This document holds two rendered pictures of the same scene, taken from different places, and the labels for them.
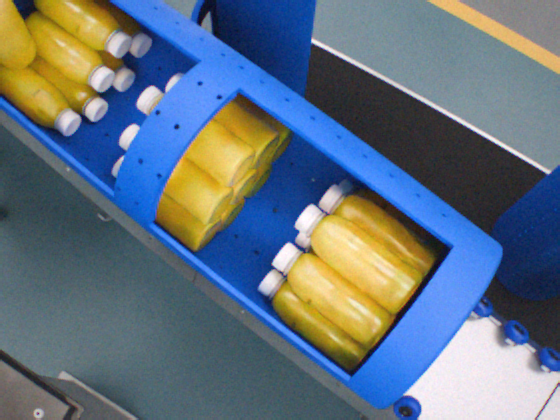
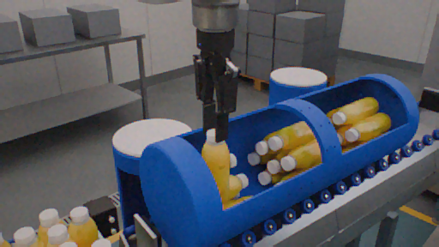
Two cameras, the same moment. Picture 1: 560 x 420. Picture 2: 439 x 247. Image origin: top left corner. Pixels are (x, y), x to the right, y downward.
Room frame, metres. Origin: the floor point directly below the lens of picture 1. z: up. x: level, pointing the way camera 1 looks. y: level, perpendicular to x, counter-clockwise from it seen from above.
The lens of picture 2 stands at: (0.22, 1.13, 1.64)
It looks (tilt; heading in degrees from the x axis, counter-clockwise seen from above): 26 degrees down; 291
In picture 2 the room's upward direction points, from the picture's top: straight up
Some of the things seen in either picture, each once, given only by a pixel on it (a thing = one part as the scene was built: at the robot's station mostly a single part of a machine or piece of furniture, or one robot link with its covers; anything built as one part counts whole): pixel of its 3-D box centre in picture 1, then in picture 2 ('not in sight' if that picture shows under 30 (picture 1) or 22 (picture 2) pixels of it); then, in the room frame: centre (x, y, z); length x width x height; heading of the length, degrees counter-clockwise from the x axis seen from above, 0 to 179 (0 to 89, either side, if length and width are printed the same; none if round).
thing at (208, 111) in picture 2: not in sight; (209, 118); (0.51, 0.44, 1.29); 0.03 x 0.01 x 0.07; 58
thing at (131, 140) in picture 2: not in sight; (153, 136); (0.86, 0.12, 1.03); 0.28 x 0.28 x 0.01
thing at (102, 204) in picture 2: not in sight; (102, 220); (0.82, 0.48, 0.95); 0.10 x 0.07 x 0.10; 148
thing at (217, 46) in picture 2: not in sight; (215, 51); (0.49, 0.45, 1.45); 0.08 x 0.07 x 0.09; 148
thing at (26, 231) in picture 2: not in sight; (24, 236); (0.84, 0.69, 1.07); 0.04 x 0.04 x 0.02
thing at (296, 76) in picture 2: not in sight; (297, 76); (0.51, -0.72, 1.03); 0.28 x 0.28 x 0.01
